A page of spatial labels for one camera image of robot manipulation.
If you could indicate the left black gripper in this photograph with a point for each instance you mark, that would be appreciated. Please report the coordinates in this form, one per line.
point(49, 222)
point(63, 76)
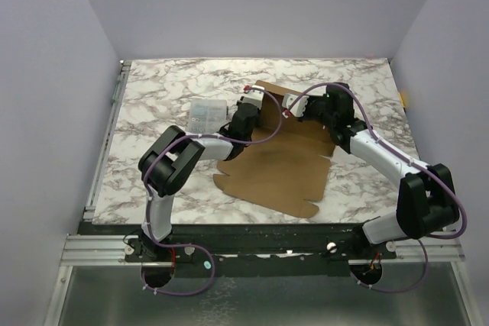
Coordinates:
point(256, 123)

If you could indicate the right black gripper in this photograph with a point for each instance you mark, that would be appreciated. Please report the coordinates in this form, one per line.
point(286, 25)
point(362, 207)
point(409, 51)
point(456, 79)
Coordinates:
point(313, 105)

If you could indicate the brown cardboard box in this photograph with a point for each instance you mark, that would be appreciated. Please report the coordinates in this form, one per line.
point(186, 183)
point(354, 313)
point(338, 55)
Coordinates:
point(287, 174)

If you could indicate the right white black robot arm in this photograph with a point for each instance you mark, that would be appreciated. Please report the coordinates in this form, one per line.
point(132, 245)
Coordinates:
point(426, 201)

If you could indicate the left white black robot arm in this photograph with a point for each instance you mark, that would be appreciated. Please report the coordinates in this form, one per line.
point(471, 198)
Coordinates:
point(168, 163)

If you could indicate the clear plastic screw organizer box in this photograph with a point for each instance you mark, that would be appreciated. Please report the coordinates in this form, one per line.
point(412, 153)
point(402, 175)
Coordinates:
point(207, 116)

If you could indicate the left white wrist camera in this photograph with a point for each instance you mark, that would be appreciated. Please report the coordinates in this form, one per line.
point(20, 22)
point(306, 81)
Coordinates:
point(254, 95)

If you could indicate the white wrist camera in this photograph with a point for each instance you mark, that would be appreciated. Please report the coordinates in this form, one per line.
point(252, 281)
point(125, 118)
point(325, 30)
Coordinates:
point(294, 105)
point(254, 95)

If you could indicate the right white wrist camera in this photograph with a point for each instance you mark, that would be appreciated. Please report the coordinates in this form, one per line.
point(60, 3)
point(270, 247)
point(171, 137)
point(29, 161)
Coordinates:
point(294, 105)

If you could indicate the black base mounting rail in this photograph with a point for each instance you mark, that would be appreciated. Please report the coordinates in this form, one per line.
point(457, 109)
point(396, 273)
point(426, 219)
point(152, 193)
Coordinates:
point(254, 250)

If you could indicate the aluminium extrusion frame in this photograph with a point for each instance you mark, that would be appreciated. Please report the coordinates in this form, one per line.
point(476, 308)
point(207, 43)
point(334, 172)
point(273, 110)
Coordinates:
point(62, 284)

